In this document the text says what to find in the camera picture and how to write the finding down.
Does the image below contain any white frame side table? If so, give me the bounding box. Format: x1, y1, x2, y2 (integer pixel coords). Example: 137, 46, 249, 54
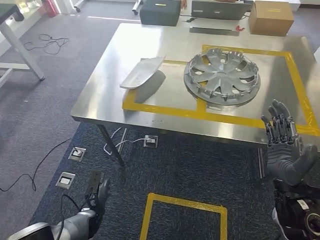
0, 3, 46, 90

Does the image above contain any steel floor socket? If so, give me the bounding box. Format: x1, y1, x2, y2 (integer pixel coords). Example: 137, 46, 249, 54
68, 146, 88, 163
143, 134, 159, 149
55, 171, 76, 191

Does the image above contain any dark grey fabric case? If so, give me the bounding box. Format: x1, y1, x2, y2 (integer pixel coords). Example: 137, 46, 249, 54
139, 0, 181, 27

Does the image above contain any grey laptop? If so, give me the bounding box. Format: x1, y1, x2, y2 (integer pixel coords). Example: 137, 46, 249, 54
191, 0, 252, 21

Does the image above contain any flat grey bar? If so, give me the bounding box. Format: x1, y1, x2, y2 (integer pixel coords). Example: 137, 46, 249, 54
189, 26, 240, 37

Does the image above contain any red container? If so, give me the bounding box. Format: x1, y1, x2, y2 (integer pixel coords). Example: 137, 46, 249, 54
41, 0, 58, 18

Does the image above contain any yellow floor tape square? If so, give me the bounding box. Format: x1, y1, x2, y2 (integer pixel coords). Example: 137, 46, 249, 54
139, 192, 229, 240

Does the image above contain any black left wrist camera bracket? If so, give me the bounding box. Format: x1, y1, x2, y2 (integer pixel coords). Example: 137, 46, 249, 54
84, 170, 105, 200

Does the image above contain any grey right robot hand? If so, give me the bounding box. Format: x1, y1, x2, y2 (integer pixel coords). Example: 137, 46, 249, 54
260, 99, 318, 187

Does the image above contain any tangled black floor cable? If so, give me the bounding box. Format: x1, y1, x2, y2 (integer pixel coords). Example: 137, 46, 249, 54
23, 33, 70, 56

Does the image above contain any long black floor cable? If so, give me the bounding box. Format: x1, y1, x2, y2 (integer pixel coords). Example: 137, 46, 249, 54
0, 138, 73, 193

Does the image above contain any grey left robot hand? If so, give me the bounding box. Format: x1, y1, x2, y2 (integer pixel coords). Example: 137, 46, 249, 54
88, 178, 111, 239

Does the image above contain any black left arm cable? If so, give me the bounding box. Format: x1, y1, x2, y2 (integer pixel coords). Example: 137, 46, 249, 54
56, 194, 81, 240

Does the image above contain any white plastic shell part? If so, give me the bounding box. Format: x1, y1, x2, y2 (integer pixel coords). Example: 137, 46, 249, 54
119, 55, 166, 91

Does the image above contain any steel workbench table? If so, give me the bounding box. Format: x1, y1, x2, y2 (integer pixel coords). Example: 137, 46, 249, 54
70, 22, 320, 180

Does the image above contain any grey wheel cover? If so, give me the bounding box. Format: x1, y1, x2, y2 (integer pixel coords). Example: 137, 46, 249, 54
183, 47, 261, 108

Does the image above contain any brown cardboard box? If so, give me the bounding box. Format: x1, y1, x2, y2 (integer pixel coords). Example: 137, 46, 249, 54
248, 0, 295, 38

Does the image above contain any white floor cable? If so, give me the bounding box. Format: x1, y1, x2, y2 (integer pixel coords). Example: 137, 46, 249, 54
103, 127, 146, 157

